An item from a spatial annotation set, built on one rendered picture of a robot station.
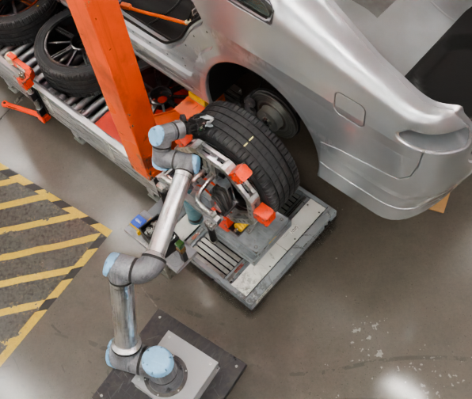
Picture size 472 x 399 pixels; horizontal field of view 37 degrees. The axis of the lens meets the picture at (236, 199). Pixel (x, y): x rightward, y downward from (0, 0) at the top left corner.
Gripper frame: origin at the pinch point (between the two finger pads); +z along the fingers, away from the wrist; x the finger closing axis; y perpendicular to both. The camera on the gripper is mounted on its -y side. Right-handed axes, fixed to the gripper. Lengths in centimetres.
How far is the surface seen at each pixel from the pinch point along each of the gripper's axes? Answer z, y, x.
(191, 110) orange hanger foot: 33, -57, -17
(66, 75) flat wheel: 5, -154, -12
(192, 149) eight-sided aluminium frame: -11.5, -0.9, -13.6
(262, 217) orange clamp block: 6, 32, -45
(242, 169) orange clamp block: -4.4, 29.0, -16.7
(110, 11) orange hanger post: -47, -11, 57
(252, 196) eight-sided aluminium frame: 2.7, 28.4, -33.9
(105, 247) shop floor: -12, -92, -109
